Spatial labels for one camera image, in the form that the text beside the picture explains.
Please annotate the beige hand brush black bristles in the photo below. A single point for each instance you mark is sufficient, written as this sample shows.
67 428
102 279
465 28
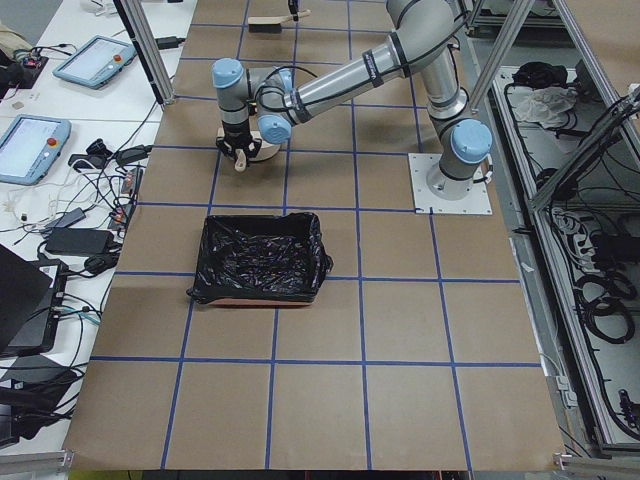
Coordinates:
271 24

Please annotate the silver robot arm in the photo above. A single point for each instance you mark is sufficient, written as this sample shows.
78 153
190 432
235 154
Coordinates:
262 105

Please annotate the lower teach pendant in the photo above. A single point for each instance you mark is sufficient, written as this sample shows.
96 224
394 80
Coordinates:
30 146

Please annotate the bin with black bag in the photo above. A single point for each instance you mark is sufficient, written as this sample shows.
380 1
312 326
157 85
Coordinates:
260 259

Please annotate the black power adapter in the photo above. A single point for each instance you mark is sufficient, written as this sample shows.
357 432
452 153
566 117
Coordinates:
78 242

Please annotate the beige plastic dustpan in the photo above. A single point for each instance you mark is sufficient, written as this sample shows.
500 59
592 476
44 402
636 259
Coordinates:
268 150

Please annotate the teach pendant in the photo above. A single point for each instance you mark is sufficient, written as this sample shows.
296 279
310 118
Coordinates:
30 146
95 63

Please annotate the white crumpled cloth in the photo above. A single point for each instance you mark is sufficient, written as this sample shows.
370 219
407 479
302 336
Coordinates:
548 107

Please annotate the black laptop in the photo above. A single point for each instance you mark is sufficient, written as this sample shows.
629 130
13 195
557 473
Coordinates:
31 301

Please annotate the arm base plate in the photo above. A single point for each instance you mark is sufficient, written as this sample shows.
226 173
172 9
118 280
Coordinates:
434 193

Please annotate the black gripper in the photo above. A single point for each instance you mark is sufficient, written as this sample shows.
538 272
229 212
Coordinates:
237 136

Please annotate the aluminium frame post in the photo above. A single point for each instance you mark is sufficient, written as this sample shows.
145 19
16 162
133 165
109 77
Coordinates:
137 26

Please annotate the upper teach pendant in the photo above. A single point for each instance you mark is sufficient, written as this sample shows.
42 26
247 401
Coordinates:
95 63

